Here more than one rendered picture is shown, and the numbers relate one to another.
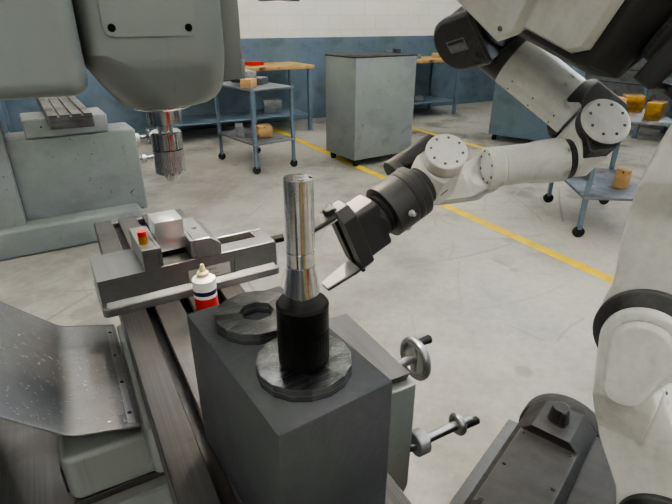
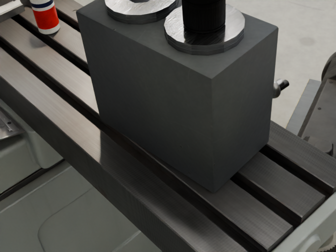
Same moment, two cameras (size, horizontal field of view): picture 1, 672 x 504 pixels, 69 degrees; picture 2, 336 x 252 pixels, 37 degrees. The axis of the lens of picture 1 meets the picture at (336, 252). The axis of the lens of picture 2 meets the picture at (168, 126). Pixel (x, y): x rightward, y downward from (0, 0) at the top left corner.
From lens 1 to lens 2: 0.18 m
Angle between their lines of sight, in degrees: 20
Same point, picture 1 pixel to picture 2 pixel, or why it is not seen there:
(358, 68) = not seen: outside the picture
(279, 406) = (200, 60)
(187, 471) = (99, 146)
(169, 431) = (66, 122)
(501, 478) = (319, 120)
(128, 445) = (15, 151)
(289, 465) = (217, 102)
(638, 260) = not seen: outside the picture
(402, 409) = not seen: hidden behind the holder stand
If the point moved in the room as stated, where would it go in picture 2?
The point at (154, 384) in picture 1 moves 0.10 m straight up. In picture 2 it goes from (31, 91) to (13, 39)
